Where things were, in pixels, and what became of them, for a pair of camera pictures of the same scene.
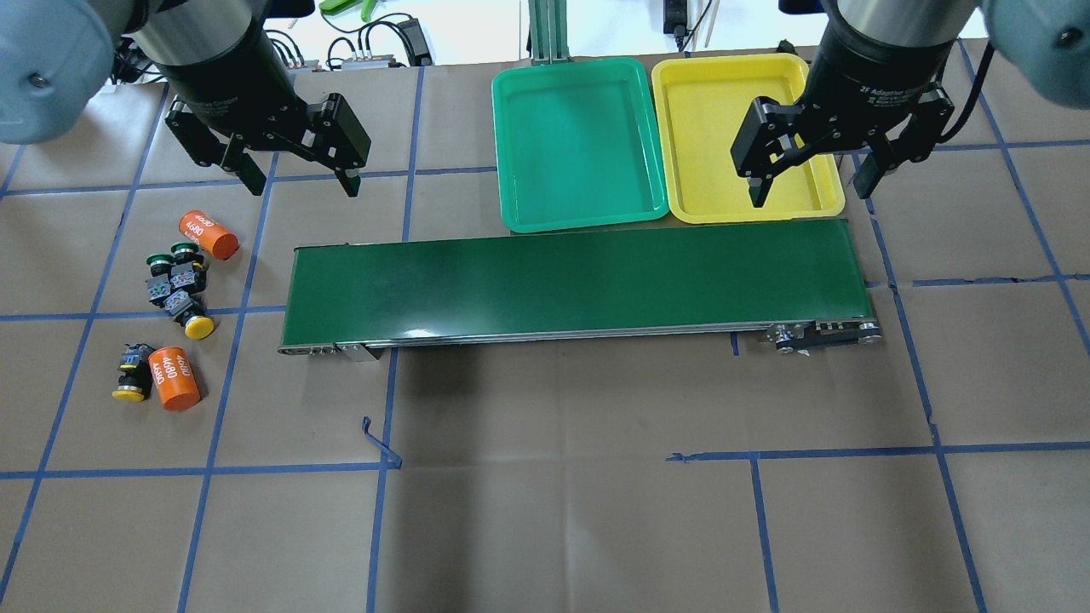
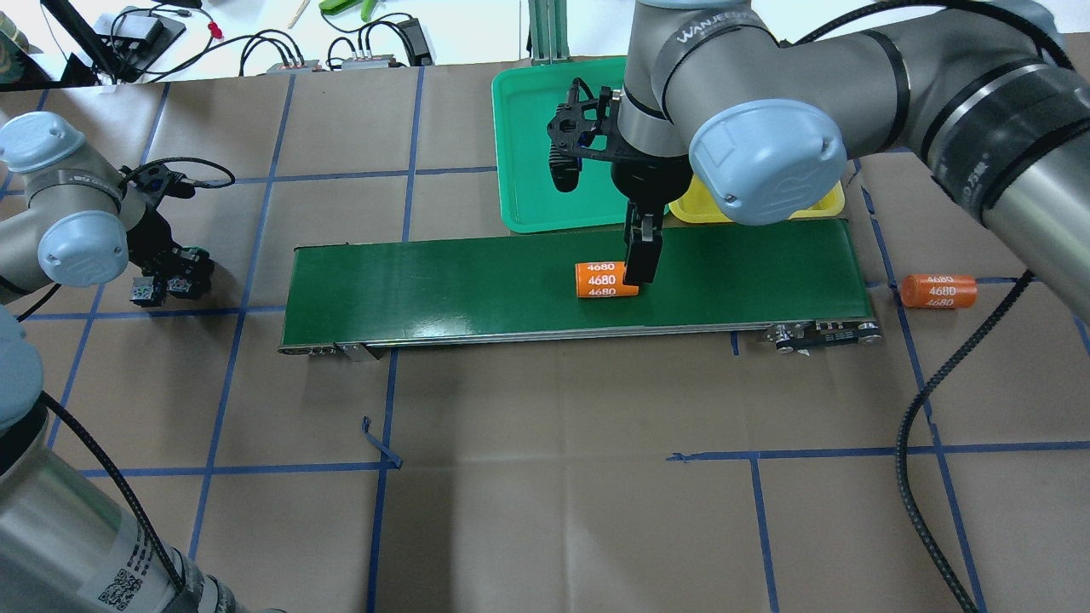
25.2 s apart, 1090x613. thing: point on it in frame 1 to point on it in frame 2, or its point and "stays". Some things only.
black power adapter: x=415 y=42 stays
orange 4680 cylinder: x=174 y=378 to x=939 y=290
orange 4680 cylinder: x=209 y=235 to x=602 y=279
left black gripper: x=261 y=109 to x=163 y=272
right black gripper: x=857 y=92 to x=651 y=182
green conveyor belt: x=796 y=287 stays
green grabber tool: x=334 y=7 stays
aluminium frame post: x=548 y=34 stays
